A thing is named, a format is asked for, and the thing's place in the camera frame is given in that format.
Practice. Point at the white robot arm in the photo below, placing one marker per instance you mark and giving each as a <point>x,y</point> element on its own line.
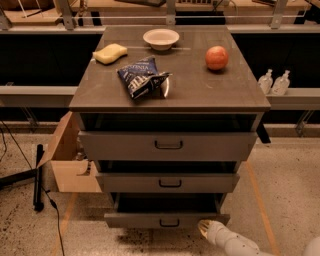
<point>234,244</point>

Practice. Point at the grey drawer cabinet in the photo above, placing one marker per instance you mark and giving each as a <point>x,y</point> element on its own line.
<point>193,87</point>

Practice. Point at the cardboard box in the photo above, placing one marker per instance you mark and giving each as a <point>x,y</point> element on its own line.
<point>72,172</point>

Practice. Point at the grey middle drawer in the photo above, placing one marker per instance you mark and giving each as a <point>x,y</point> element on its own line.
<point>167,177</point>

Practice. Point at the yellow sponge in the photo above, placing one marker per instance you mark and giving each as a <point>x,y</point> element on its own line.
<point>110,53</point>

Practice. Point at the black stand base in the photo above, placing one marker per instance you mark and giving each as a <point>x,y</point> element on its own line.
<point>34,174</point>

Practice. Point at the white bowl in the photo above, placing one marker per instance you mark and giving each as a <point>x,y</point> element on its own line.
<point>161,39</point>

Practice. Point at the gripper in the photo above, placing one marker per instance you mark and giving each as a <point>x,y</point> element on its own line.
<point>214,230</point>

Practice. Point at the grey top drawer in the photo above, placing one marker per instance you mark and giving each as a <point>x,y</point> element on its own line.
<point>168,136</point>

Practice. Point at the grey drawer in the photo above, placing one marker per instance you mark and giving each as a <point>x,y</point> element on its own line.
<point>164,210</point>
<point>168,136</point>
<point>167,177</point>

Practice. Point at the grey bottom drawer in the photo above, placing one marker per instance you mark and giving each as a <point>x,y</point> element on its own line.
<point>164,210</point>

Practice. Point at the red apple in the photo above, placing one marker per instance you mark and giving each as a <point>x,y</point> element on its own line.
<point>216,58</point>

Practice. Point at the clear bottle left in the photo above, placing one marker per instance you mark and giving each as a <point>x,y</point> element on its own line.
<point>265,82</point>

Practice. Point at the blue chip bag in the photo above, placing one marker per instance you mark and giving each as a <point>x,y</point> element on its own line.
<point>142,77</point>

